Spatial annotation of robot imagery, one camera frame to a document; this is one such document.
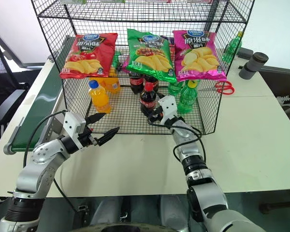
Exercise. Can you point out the green potato chips bag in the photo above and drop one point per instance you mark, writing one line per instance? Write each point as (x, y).
(149, 58)

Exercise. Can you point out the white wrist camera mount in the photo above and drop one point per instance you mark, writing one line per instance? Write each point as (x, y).
(71, 123)
(168, 105)

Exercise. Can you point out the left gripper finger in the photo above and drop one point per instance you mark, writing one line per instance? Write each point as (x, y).
(107, 136)
(95, 118)

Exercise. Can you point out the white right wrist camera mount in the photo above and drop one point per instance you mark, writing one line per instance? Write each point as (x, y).
(168, 105)

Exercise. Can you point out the green conveyor belt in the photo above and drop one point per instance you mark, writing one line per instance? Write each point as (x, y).
(38, 101)

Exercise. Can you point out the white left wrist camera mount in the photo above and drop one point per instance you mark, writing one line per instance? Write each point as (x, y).
(71, 123)

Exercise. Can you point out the small green snack bag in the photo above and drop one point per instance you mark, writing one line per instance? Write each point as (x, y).
(116, 59)

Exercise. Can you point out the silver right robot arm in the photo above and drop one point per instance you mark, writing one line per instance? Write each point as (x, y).
(181, 135)

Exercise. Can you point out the cola bottle red cap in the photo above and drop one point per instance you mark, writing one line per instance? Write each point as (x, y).
(148, 100)

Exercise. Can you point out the green soda bottle yellow cap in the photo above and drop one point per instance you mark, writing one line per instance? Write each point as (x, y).
(188, 96)

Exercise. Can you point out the red potato chips bag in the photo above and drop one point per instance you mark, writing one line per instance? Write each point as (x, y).
(89, 55)

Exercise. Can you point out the dark chair grey frame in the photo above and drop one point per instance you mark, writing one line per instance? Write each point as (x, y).
(287, 101)

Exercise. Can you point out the orange soda bottle blue cap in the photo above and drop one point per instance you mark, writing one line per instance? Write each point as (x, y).
(100, 97)

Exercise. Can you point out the green packet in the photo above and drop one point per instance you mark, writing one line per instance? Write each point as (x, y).
(73, 1)

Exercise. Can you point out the magenta potato chips bag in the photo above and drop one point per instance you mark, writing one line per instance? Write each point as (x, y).
(198, 58)

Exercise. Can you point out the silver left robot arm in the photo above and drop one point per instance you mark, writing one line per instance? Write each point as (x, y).
(41, 157)

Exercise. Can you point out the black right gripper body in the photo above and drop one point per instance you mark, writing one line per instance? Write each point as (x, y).
(159, 115)

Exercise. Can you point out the grey box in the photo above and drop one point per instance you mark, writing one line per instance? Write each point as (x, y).
(245, 52)

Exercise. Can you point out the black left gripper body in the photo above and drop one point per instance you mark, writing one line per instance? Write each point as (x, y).
(88, 140)

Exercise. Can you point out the grey cylinder black lid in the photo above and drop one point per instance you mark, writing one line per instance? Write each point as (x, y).
(252, 65)

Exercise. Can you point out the black office chair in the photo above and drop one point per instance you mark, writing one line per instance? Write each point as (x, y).
(4, 106)

